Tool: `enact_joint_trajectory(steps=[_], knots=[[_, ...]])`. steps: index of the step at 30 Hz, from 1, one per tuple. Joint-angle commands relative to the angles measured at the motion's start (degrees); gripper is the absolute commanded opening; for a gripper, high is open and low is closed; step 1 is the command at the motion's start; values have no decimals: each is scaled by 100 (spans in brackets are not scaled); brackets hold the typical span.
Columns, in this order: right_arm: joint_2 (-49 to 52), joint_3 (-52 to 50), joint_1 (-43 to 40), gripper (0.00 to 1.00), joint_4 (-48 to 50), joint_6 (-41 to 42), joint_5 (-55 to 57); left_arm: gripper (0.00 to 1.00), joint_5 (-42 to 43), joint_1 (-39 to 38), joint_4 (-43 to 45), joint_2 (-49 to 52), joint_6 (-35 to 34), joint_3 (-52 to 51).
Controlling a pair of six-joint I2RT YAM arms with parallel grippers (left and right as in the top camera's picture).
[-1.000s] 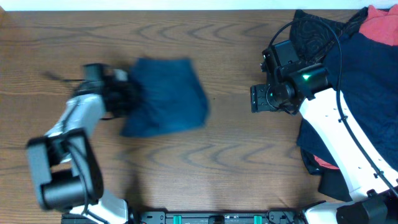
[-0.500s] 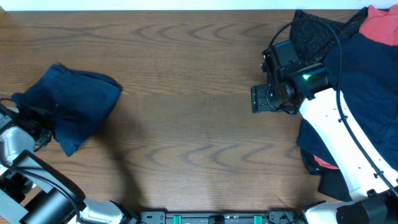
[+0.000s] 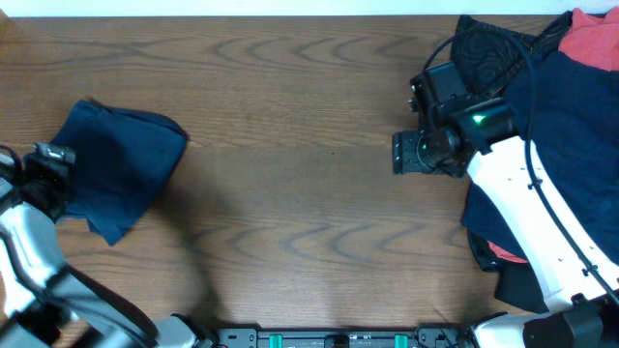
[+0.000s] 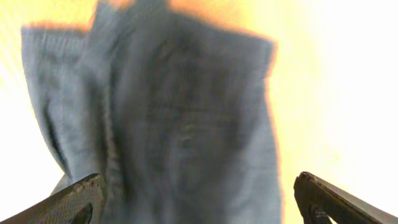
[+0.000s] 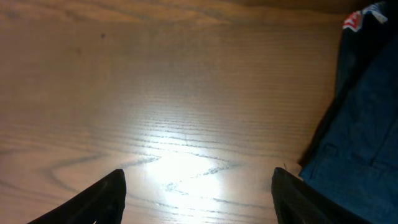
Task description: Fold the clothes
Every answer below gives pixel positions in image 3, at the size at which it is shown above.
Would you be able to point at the navy blue button shirt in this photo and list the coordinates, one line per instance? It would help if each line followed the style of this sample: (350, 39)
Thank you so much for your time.
(574, 109)

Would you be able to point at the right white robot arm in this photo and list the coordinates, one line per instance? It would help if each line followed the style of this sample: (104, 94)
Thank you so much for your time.
(578, 282)

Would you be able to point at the red garment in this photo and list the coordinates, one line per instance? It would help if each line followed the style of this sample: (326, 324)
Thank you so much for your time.
(592, 40)

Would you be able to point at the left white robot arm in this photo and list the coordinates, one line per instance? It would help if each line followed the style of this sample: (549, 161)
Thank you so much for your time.
(44, 292)

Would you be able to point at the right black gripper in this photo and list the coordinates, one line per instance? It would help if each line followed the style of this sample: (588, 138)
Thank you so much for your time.
(405, 157)

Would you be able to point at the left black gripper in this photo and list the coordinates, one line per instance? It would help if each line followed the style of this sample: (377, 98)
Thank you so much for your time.
(58, 172)

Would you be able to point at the black patterned garment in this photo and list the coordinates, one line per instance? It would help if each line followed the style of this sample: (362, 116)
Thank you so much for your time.
(487, 61)

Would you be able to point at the dark blue shorts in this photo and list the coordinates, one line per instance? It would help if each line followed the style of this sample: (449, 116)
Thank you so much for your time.
(124, 158)

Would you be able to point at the black mounting rail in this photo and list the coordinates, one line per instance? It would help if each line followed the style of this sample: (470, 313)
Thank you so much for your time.
(425, 336)

